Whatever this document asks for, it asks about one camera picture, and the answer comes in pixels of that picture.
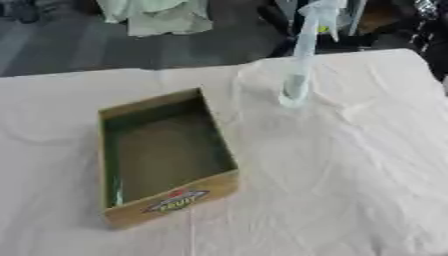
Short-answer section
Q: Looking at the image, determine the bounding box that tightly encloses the pale green hanging cloth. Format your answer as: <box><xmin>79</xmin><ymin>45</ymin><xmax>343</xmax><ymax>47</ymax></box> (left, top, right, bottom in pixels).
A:
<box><xmin>94</xmin><ymin>0</ymin><xmax>216</xmax><ymax>38</ymax></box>

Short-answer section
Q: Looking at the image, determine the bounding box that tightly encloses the black chair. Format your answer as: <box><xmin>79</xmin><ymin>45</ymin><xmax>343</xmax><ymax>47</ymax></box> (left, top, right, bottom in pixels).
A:
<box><xmin>253</xmin><ymin>0</ymin><xmax>310</xmax><ymax>58</ymax></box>

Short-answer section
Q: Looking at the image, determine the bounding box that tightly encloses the pale translucent plastic bottle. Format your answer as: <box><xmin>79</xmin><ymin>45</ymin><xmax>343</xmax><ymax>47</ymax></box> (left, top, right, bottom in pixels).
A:
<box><xmin>276</xmin><ymin>73</ymin><xmax>314</xmax><ymax>109</ymax></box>

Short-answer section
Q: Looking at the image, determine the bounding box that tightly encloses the tan cardboard box green inside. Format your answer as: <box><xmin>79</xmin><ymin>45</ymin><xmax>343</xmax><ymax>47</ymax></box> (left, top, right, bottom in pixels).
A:
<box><xmin>96</xmin><ymin>87</ymin><xmax>242</xmax><ymax>231</ymax></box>

